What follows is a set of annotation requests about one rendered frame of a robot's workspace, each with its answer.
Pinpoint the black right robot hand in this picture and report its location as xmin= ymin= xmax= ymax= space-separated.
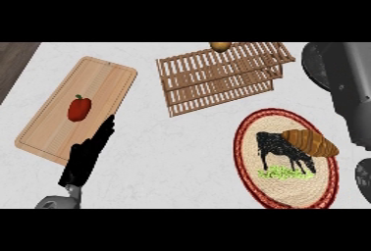
xmin=354 ymin=158 xmax=371 ymax=204

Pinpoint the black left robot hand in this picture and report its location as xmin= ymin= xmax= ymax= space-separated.
xmin=56 ymin=114 xmax=117 ymax=188

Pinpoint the round woven cow placemat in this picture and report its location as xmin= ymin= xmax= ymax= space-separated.
xmin=232 ymin=108 xmax=340 ymax=210

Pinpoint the brown wooden tiered shelf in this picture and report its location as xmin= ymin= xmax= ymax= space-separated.
xmin=155 ymin=42 xmax=297 ymax=118

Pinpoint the yellow-brown pear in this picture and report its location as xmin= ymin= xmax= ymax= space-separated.
xmin=209 ymin=42 xmax=234 ymax=54

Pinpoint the red bell pepper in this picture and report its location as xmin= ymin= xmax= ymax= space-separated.
xmin=67 ymin=94 xmax=93 ymax=123

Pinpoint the brown croissant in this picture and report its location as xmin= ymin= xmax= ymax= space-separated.
xmin=280 ymin=128 xmax=340 ymax=158

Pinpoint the pale wooden cutting board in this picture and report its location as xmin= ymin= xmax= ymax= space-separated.
xmin=14 ymin=55 xmax=139 ymax=167

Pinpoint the dark grey stand mixer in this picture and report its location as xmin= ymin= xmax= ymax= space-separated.
xmin=300 ymin=42 xmax=371 ymax=152

